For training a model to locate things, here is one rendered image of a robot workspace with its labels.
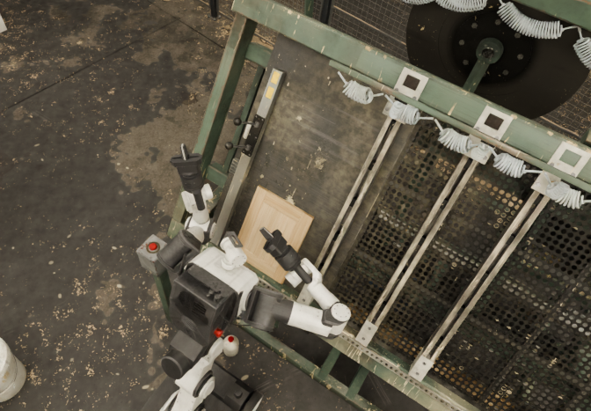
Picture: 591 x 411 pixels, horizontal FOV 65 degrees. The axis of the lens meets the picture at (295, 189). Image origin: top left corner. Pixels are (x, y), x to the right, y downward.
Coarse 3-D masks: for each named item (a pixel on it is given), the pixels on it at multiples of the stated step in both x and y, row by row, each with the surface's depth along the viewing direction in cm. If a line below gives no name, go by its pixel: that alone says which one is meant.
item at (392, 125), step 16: (400, 80) 174; (416, 96) 173; (384, 112) 179; (400, 112) 166; (384, 128) 184; (384, 144) 186; (368, 160) 190; (368, 176) 192; (352, 192) 197; (352, 208) 203; (336, 224) 204; (336, 240) 206; (320, 256) 211; (320, 272) 213; (304, 288) 219; (304, 304) 221
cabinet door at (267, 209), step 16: (256, 192) 223; (272, 192) 221; (256, 208) 225; (272, 208) 222; (288, 208) 218; (256, 224) 228; (272, 224) 224; (288, 224) 220; (304, 224) 217; (240, 240) 234; (256, 240) 230; (288, 240) 223; (256, 256) 233; (272, 256) 229; (272, 272) 231
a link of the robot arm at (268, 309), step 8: (264, 296) 176; (256, 304) 178; (264, 304) 175; (272, 304) 175; (280, 304) 176; (288, 304) 176; (256, 312) 175; (264, 312) 174; (272, 312) 174; (280, 312) 174; (288, 312) 175; (256, 320) 174; (264, 320) 173; (272, 320) 175; (280, 320) 176; (288, 320) 175
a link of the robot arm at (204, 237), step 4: (188, 220) 214; (188, 224) 213; (212, 224) 214; (188, 228) 211; (192, 228) 207; (196, 228) 209; (200, 228) 210; (212, 228) 213; (192, 232) 199; (196, 232) 203; (200, 232) 206; (204, 232) 210; (208, 232) 212; (212, 232) 214; (196, 236) 200; (200, 236) 204; (204, 236) 210; (208, 236) 212; (212, 236) 217; (200, 240) 204; (204, 240) 211; (208, 240) 214; (204, 244) 212
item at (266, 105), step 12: (276, 84) 202; (264, 96) 206; (276, 96) 207; (264, 108) 208; (252, 156) 218; (240, 168) 221; (240, 180) 222; (228, 192) 227; (240, 192) 228; (228, 204) 229; (228, 216) 231; (216, 228) 236; (216, 240) 238
